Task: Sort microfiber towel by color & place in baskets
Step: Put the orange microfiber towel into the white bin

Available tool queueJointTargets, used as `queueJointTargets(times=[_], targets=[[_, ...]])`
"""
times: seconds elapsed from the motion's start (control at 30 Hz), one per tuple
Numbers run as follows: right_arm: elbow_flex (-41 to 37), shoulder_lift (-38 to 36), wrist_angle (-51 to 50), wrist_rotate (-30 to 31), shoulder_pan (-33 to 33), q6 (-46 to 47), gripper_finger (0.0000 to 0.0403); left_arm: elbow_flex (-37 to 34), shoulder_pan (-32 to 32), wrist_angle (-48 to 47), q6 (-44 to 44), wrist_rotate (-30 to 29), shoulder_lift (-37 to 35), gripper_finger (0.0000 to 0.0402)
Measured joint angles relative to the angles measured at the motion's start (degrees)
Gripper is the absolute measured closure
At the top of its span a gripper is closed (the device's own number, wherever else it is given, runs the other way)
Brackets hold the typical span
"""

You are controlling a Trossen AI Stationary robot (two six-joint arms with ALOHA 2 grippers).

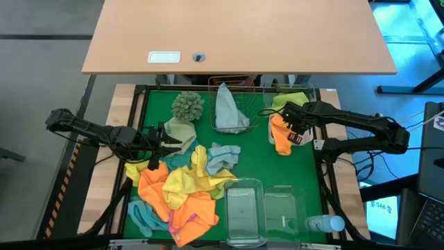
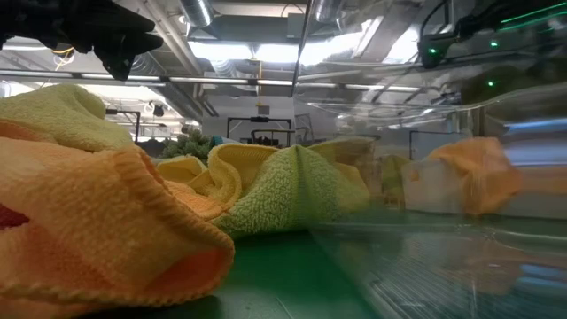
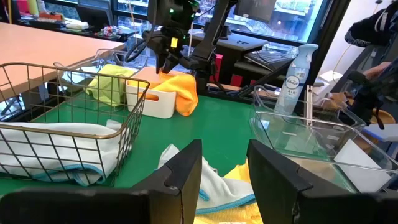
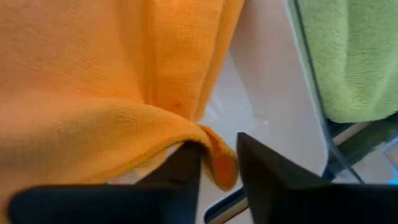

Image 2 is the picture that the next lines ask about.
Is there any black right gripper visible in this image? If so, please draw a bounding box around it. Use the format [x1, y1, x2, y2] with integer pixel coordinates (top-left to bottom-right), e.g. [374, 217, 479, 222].
[417, 34, 460, 70]

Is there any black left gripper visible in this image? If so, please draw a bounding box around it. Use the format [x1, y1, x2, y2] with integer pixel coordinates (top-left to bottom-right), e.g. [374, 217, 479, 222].
[0, 0, 165, 82]

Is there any orange microfiber towel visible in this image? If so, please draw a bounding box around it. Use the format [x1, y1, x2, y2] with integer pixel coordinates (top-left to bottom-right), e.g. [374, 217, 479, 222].
[0, 119, 236, 319]
[166, 179, 231, 222]
[427, 136, 567, 216]

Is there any pink microfiber towel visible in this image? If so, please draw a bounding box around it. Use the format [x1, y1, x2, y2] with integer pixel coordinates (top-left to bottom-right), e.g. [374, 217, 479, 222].
[0, 204, 31, 232]

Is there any bright ceiling light panel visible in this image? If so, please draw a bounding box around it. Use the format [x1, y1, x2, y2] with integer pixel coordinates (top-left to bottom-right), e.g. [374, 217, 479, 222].
[188, 40, 342, 63]

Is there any long ceiling light tube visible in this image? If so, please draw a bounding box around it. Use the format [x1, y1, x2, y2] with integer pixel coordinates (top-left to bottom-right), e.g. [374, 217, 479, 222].
[0, 68, 296, 88]

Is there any white plastic basket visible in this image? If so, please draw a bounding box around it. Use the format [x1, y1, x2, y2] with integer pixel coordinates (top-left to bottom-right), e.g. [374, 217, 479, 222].
[400, 157, 567, 221]

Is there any clear rectangular plastic container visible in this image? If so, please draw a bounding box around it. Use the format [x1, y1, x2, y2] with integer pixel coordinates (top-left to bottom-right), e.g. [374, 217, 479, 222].
[291, 0, 567, 319]

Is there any green table mat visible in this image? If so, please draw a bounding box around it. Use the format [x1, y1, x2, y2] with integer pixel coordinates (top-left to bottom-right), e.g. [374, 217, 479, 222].
[83, 230, 382, 319]

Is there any silver ventilation duct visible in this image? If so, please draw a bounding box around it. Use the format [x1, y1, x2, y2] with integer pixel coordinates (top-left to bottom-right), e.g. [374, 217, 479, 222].
[179, 0, 214, 28]

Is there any black background gantry frame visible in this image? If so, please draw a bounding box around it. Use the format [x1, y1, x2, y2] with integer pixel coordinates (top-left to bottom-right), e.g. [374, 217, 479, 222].
[105, 108, 142, 144]

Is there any black background rig frame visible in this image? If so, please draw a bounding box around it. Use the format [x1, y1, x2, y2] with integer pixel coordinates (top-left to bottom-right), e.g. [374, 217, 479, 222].
[226, 116, 294, 149]

